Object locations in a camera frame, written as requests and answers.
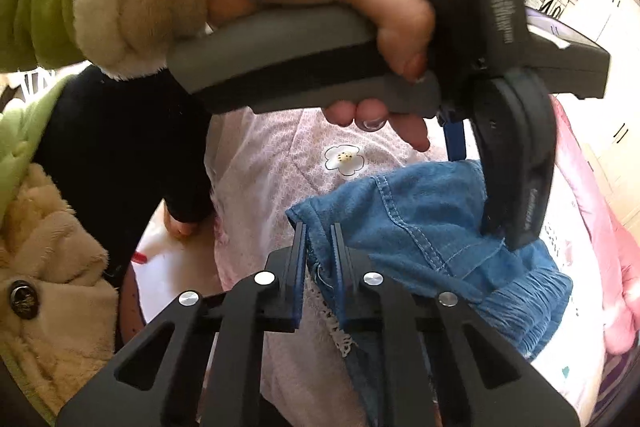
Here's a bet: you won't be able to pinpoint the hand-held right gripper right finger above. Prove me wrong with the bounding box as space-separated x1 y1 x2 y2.
331 223 581 427

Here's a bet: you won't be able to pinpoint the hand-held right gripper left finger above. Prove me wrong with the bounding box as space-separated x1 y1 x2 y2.
56 222 307 427

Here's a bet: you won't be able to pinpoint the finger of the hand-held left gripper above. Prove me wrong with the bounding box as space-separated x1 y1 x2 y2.
437 104 471 164

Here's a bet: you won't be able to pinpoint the blue denim lace-trimmed pants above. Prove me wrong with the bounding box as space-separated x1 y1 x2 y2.
286 159 573 427

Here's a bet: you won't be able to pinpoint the pink printed bed sheet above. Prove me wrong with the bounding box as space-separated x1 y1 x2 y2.
204 107 606 427

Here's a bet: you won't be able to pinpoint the person's bare foot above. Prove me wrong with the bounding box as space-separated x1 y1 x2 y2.
165 212 199 240

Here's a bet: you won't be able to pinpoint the white wardrobe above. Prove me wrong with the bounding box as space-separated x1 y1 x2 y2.
517 0 640 228

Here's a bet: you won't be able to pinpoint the pink quilt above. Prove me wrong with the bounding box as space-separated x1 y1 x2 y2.
550 97 640 355

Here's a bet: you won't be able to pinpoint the person's cream fleece jacket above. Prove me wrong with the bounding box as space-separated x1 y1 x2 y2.
0 74 121 413

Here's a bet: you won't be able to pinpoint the purple striped pillow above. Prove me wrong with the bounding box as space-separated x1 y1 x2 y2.
590 352 637 427

